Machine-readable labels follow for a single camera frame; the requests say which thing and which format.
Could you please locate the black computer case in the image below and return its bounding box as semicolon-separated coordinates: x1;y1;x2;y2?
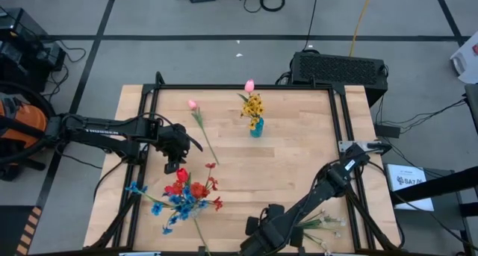
289;50;390;108

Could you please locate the white paper sheet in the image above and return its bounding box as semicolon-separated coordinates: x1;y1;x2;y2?
385;163;435;213

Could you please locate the yellow cable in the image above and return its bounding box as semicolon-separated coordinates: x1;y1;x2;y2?
348;0;376;58

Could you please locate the coiled black cable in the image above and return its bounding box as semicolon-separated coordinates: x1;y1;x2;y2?
258;0;286;13

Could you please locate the black power brick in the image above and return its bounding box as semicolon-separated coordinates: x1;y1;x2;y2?
374;123;402;139

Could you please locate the white artificial flower bunch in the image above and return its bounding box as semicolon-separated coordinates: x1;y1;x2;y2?
297;209;347;255

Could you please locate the black side table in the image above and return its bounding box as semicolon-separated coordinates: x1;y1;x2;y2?
388;83;478;256

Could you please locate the yellow artificial flower bunch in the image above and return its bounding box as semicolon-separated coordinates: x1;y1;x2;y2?
238;93;266;132

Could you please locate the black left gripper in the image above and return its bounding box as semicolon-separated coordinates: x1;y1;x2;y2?
155;123;205;175

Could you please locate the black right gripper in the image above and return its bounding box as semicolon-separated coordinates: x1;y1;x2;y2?
238;204;304;256

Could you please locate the pink artificial tulip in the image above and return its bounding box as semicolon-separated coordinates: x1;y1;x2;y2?
237;78;256;102
187;99;220;166

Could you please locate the blue glass vase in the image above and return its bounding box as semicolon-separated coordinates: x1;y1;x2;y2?
249;117;265;139

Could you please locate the black floor cable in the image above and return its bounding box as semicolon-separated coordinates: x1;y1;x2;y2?
302;0;321;51

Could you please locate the black equipment stack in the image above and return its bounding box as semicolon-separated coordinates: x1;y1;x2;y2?
0;7;67;93

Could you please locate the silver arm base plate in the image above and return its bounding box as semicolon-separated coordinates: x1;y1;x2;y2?
337;140;384;155

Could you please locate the red artificial flower bunch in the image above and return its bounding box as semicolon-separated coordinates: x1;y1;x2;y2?
163;161;224;212

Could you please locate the blue artificial flower bunch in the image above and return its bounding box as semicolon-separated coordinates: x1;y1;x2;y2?
124;180;211;236

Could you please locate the orange vacuum cleaner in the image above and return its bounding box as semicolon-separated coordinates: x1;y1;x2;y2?
0;80;60;182

